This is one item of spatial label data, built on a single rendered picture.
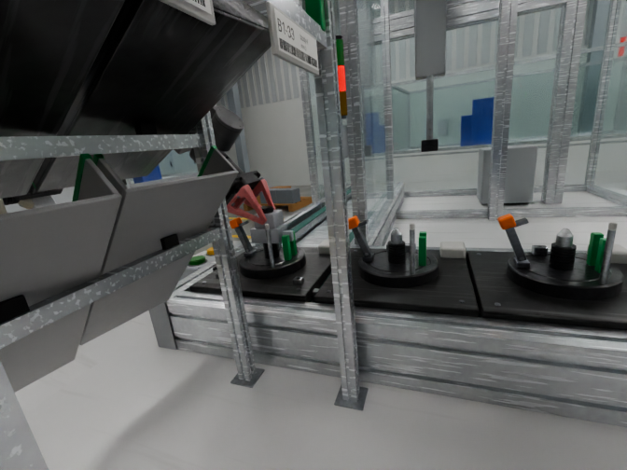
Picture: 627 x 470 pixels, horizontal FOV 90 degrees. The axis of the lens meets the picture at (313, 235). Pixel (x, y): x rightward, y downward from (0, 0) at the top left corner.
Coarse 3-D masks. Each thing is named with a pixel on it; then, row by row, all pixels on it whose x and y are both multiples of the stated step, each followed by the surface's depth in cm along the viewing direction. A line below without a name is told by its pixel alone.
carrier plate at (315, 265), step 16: (240, 256) 74; (320, 256) 69; (240, 272) 64; (304, 272) 61; (320, 272) 60; (192, 288) 60; (208, 288) 59; (256, 288) 56; (272, 288) 56; (288, 288) 55; (304, 288) 54
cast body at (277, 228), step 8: (264, 208) 62; (272, 208) 63; (272, 216) 61; (280, 216) 64; (256, 224) 63; (264, 224) 62; (272, 224) 61; (280, 224) 64; (256, 232) 63; (264, 232) 62; (272, 232) 62; (280, 232) 62; (288, 232) 63; (256, 240) 64; (264, 240) 63; (272, 240) 62; (280, 240) 62
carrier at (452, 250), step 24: (360, 264) 57; (384, 264) 56; (408, 264) 55; (432, 264) 54; (456, 264) 58; (360, 288) 52; (384, 288) 51; (408, 288) 51; (432, 288) 50; (456, 288) 49; (432, 312) 45; (456, 312) 44
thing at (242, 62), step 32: (128, 0) 20; (224, 0) 24; (128, 32) 21; (160, 32) 22; (192, 32) 23; (224, 32) 25; (256, 32) 27; (96, 64) 23; (128, 64) 23; (160, 64) 25; (192, 64) 27; (224, 64) 29; (96, 96) 25; (128, 96) 27; (160, 96) 29; (192, 96) 31; (64, 128) 28; (96, 128) 29; (128, 128) 31; (160, 128) 34; (192, 128) 38; (64, 160) 31; (128, 160) 38; (160, 160) 42
